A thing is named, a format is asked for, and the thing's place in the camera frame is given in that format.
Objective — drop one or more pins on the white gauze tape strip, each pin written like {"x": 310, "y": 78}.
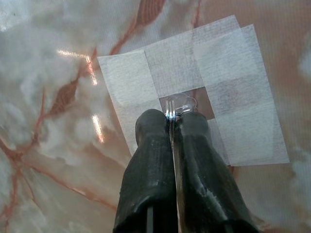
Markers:
{"x": 175, "y": 63}
{"x": 252, "y": 126}
{"x": 124, "y": 80}

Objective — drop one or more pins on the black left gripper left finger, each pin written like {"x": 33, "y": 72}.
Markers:
{"x": 148, "y": 174}

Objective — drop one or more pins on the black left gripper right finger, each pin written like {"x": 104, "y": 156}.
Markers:
{"x": 204, "y": 174}

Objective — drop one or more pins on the clear adhesive wall hook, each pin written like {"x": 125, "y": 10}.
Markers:
{"x": 185, "y": 106}

